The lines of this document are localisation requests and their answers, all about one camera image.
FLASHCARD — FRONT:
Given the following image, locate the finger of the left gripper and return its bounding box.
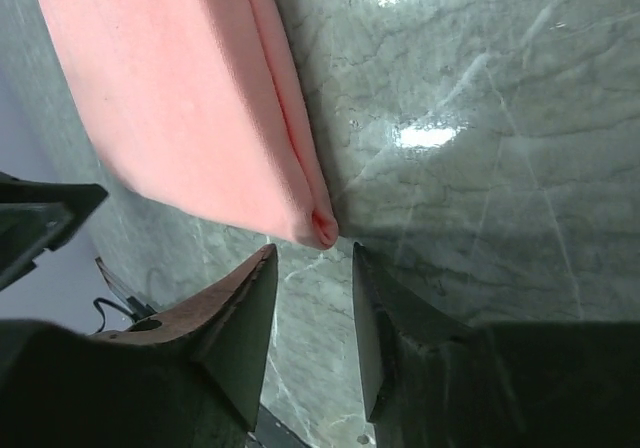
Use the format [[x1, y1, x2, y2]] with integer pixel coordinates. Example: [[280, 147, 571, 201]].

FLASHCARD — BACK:
[[1, 173, 108, 289]]

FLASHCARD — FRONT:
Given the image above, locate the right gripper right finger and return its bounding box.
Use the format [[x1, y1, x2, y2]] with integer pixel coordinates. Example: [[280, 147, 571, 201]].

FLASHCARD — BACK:
[[352, 244, 639, 447]]

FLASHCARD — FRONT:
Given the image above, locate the salmon pink t-shirt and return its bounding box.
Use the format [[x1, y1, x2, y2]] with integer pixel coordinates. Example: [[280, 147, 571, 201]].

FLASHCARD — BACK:
[[38, 0, 339, 249]]

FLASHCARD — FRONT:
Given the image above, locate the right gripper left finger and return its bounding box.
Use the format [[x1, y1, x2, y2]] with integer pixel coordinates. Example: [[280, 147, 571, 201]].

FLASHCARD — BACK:
[[1, 244, 278, 447]]

